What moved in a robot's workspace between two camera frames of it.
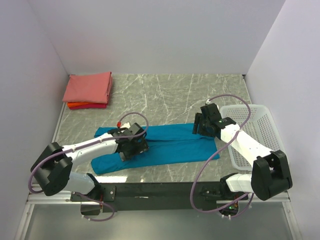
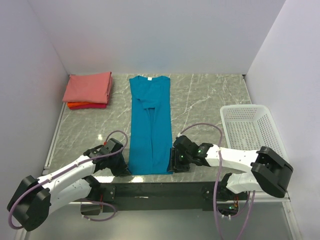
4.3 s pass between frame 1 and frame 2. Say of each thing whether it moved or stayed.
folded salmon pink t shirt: stayed
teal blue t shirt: moved
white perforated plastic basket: stayed
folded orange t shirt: stayed
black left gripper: moved
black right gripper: moved
